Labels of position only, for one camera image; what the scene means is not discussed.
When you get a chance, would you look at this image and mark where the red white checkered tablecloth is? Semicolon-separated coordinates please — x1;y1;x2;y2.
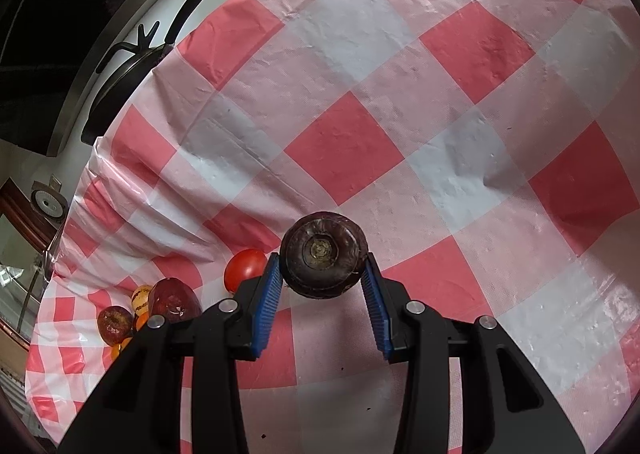
25;0;640;454

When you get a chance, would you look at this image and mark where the red tomato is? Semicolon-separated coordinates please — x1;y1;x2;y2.
223;248;269;294

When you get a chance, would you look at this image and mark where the wooden window frame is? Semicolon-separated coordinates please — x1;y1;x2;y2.
0;179;66;435

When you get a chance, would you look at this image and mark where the dark purple round fruit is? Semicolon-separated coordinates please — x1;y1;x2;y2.
279;212;370;299

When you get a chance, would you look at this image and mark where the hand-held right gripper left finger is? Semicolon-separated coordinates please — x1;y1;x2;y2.
59;251;281;454

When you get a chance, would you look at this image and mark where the dark red plum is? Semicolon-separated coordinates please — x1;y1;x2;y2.
97;305;135;346

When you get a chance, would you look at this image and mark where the yellow striped fruit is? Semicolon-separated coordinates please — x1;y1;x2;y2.
131;285;153;316

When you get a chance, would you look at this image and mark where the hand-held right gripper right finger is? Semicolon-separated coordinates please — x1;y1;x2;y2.
361;254;586;454

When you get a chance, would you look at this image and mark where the black frying pan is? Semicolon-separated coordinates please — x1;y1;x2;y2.
80;0;230;145

